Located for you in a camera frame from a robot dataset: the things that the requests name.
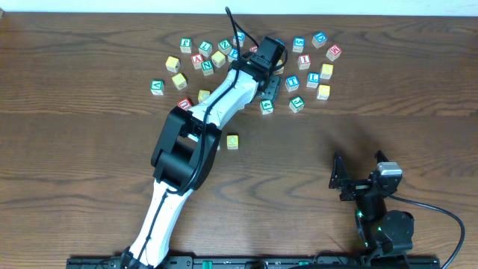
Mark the blue T block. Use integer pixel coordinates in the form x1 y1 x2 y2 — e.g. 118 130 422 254
285 75 300 92

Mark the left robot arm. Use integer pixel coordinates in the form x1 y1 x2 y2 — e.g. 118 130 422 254
120 37 287 268

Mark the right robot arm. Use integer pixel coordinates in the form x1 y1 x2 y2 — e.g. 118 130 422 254
329 150 415 266

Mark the blue P block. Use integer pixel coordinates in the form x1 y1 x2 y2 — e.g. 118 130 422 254
228 48 238 63

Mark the blue block top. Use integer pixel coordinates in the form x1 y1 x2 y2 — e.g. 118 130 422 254
233 31 246 47

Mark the red I block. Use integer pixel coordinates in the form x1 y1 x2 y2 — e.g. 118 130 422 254
297 54 311 69

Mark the green 4 block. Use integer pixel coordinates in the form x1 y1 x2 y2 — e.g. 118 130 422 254
260 99 274 115

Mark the blue S block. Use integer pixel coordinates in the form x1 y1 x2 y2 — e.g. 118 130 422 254
292 37 305 53

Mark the green Z block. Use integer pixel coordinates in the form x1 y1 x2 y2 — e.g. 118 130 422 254
218 39 232 55

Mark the yellow block near N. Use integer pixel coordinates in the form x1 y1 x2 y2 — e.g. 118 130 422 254
211 51 226 68

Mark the green J block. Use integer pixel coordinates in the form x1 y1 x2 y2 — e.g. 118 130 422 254
289 96 305 113

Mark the blue L block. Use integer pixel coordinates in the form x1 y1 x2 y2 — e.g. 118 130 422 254
306 72 320 88

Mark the green N block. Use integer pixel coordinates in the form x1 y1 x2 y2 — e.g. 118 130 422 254
201 61 214 76

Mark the green L block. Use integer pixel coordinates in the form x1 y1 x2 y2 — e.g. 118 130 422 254
198 40 213 58

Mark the yellow K block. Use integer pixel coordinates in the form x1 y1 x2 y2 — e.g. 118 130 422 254
320 64 334 80

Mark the yellow G block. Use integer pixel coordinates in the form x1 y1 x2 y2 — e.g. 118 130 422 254
317 84 331 100

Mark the red A block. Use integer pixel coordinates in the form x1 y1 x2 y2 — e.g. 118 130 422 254
191 54 204 69

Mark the red M block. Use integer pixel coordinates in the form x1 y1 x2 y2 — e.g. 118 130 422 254
326 44 342 61

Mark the green block far left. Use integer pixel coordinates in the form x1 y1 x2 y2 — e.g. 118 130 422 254
180 37 192 54

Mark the red U block lower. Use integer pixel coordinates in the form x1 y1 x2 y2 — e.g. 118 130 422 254
177 98 193 111

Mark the yellow block far left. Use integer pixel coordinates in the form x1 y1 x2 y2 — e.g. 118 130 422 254
165 56 181 73

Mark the green V block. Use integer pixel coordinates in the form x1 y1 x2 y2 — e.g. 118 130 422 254
150 79 164 96

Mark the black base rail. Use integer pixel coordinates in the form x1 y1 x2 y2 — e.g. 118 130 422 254
66 254 441 269

